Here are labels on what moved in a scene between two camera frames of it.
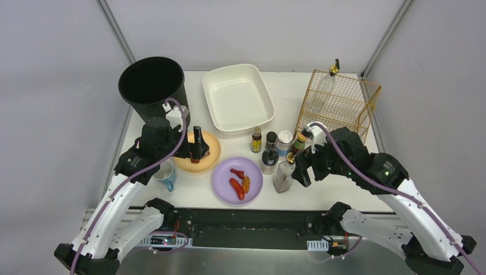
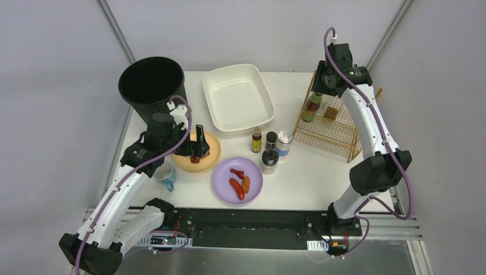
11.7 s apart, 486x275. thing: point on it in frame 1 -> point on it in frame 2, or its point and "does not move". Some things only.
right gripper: [312, 164] -> [317, 94]
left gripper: [191, 140] does not move
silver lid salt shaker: [283, 142] does not move
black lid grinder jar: [270, 161] does not move
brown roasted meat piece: [197, 161] does not move
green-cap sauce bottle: [299, 144] -> [312, 106]
